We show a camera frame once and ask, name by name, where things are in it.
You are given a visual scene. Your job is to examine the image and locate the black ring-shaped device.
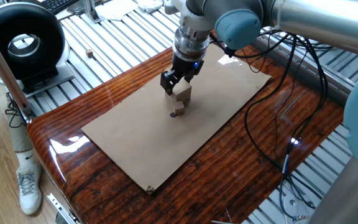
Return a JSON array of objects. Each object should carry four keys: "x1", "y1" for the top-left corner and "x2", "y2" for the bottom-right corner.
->
[{"x1": 0, "y1": 1, "x2": 76, "y2": 99}]

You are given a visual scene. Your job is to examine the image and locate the small wooden block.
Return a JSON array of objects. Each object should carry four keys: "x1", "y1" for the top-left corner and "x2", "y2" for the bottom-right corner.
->
[{"x1": 172, "y1": 100, "x2": 186, "y2": 116}]

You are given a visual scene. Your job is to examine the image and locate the black looping cable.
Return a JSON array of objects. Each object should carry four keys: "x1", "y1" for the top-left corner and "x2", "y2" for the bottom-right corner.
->
[{"x1": 243, "y1": 34, "x2": 329, "y2": 209}]

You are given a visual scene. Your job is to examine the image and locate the aluminium post with bracket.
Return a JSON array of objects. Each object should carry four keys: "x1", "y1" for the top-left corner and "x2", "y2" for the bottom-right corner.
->
[{"x1": 67, "y1": 0, "x2": 103, "y2": 24}]

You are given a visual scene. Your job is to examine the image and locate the person leg beige trousers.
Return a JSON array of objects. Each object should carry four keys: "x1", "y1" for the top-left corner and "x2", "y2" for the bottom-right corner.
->
[{"x1": 6, "y1": 93, "x2": 39, "y2": 170}]

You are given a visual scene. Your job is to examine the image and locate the large wooden block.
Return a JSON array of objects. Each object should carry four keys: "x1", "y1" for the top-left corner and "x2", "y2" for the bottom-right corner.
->
[{"x1": 166, "y1": 77, "x2": 193, "y2": 103}]

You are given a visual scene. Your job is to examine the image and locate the brown slanted bar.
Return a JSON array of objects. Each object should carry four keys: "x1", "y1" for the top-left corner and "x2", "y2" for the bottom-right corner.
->
[{"x1": 0, "y1": 18, "x2": 37, "y2": 121}]

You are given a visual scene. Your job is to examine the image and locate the white sneaker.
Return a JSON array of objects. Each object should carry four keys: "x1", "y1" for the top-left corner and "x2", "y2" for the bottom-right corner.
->
[{"x1": 16, "y1": 163, "x2": 43, "y2": 216}]

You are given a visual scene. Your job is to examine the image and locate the glossy dark wooden board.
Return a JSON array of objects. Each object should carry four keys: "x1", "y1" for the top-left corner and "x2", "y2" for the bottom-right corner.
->
[{"x1": 26, "y1": 27, "x2": 345, "y2": 224}]

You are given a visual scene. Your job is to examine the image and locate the long aluminium profile rail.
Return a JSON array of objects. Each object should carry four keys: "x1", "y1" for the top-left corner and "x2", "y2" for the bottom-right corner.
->
[{"x1": 253, "y1": 35, "x2": 356, "y2": 108}]

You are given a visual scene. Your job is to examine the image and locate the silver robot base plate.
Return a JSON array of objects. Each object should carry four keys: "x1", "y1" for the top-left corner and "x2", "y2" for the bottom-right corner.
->
[{"x1": 278, "y1": 192, "x2": 317, "y2": 224}]

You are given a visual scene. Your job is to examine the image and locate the black keyboard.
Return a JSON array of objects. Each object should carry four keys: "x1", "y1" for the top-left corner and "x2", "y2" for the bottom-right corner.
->
[{"x1": 37, "y1": 0, "x2": 80, "y2": 15}]

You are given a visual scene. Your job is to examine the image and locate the crumpled white cloth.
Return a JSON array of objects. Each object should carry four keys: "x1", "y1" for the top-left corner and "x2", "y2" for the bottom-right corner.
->
[{"x1": 135, "y1": 0, "x2": 165, "y2": 14}]

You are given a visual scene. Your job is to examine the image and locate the white paper sheet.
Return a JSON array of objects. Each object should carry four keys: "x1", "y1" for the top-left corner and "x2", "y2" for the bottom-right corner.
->
[{"x1": 94, "y1": 0, "x2": 139, "y2": 21}]

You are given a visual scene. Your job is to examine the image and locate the black cable with metal plug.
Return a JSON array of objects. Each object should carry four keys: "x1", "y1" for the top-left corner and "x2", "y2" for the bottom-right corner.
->
[{"x1": 277, "y1": 34, "x2": 329, "y2": 223}]

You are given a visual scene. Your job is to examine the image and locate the metal slide rail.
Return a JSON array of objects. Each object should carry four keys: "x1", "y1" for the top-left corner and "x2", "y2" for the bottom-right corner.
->
[{"x1": 47, "y1": 192, "x2": 81, "y2": 224}]

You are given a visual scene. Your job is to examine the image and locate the brown cardboard sheet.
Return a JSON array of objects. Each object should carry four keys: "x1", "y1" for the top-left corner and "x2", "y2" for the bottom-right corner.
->
[{"x1": 81, "y1": 42, "x2": 272, "y2": 195}]

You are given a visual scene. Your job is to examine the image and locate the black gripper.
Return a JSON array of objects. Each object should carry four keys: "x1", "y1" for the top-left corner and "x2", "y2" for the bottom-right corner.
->
[{"x1": 160, "y1": 52, "x2": 205, "y2": 96}]

